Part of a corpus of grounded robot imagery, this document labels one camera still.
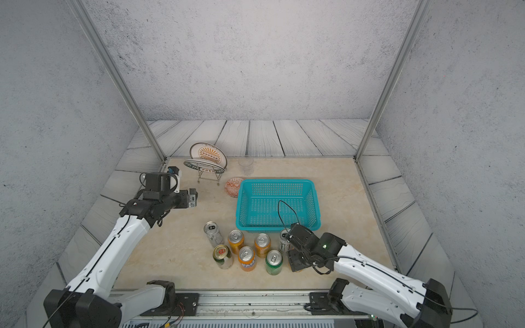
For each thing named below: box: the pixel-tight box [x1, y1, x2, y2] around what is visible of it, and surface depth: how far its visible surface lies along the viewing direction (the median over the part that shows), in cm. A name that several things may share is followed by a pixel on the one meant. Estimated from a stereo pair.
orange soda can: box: [227, 228, 245, 255], surface depth 81 cm
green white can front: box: [212, 244, 234, 270], surface depth 77 cm
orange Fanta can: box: [237, 246, 257, 272], surface depth 76 cm
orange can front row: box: [254, 233, 272, 259], surface depth 80 cm
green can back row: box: [265, 249, 284, 276], surface depth 75 cm
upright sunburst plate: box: [190, 142, 228, 169], surface depth 107 cm
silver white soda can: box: [203, 221, 225, 247], surface depth 80 cm
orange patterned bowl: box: [224, 176, 243, 199], surface depth 107 cm
